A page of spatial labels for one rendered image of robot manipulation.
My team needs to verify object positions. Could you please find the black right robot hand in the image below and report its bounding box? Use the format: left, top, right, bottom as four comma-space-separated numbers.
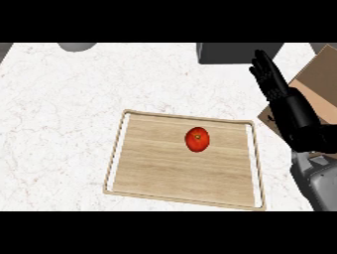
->
249, 49, 337, 155

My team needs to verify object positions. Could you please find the brown cardboard box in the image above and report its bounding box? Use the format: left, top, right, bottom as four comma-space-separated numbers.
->
256, 44, 337, 163

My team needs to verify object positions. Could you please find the red tomato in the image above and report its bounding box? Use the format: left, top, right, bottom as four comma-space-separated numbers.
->
184, 126, 213, 154

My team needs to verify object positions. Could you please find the dark grey box appliance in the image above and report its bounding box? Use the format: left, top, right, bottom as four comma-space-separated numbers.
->
196, 43, 286, 65

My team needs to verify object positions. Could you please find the pale wooden tray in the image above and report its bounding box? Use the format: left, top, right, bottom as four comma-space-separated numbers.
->
101, 108, 268, 211

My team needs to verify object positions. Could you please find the grey round object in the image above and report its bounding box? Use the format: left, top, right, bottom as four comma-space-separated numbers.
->
58, 43, 98, 53

